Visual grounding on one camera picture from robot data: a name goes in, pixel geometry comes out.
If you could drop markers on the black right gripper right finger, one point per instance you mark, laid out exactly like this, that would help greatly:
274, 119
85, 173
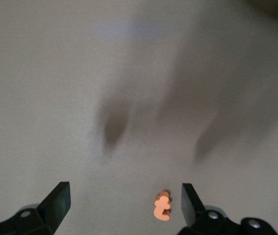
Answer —
192, 208

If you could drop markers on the orange letter t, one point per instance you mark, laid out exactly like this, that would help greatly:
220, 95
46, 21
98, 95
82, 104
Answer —
162, 206

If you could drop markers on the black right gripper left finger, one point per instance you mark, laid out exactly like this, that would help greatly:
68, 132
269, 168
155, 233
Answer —
54, 205

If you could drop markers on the brown table cover sheet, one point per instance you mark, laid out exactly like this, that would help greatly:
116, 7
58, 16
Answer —
55, 73

